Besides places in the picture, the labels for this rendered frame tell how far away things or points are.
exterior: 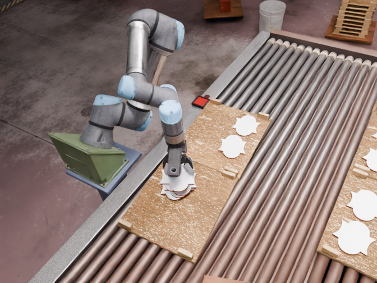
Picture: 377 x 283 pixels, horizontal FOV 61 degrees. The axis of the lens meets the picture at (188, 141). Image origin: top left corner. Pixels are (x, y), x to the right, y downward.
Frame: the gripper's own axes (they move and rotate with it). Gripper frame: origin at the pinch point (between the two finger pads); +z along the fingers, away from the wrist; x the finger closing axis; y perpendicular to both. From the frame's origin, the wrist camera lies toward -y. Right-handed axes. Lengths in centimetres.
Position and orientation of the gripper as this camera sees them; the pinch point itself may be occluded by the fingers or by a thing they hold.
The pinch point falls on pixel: (179, 175)
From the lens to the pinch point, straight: 132.1
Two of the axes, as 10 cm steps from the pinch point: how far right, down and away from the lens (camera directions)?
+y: 0.7, -7.3, 6.8
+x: -9.9, 0.0, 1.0
